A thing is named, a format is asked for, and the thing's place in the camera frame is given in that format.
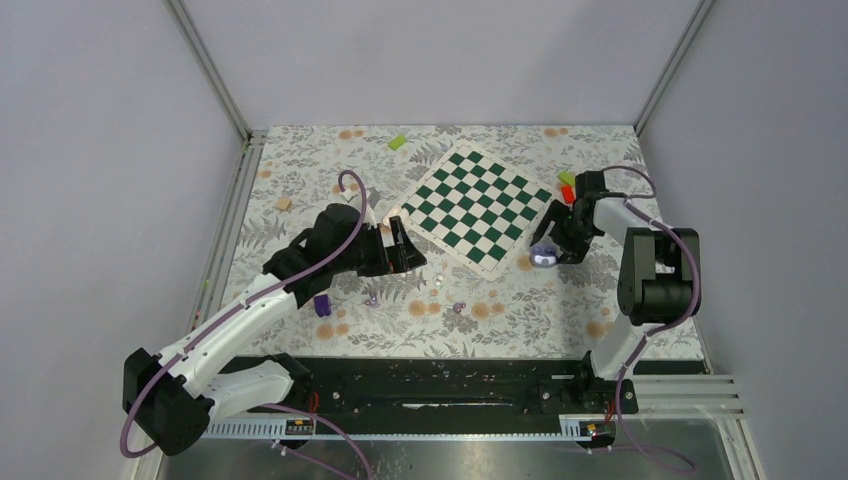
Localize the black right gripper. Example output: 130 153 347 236
529 198 598 265

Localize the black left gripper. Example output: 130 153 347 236
332 216 426 278

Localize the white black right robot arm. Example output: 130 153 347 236
530 171 702 412

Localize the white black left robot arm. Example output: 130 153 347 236
120 203 427 458

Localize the white earbud charging case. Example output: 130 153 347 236
382 205 403 228

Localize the red block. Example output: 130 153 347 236
560 185 576 206

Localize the lime green block right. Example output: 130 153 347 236
557 171 576 187

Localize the lime green block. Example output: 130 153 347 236
388 135 407 151
557 171 576 187

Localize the floral patterned table mat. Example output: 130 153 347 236
224 125 647 359

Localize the green white chessboard mat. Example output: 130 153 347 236
400 142 555 280

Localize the purple block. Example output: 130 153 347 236
313 294 332 318

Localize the lime green block far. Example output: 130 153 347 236
388 135 407 151

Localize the small wooden cube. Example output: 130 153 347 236
276 197 293 211

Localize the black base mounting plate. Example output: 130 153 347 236
218 356 707 436

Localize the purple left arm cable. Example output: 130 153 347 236
119 170 376 480

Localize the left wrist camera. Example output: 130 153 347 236
339 188 361 204

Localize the left aluminium frame post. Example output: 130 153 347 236
164 0 252 142

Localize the aluminium frame post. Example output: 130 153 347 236
164 0 252 142
633 0 717 137

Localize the white slotted cable duct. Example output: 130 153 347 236
198 415 598 443

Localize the right aluminium frame post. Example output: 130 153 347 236
633 0 717 137

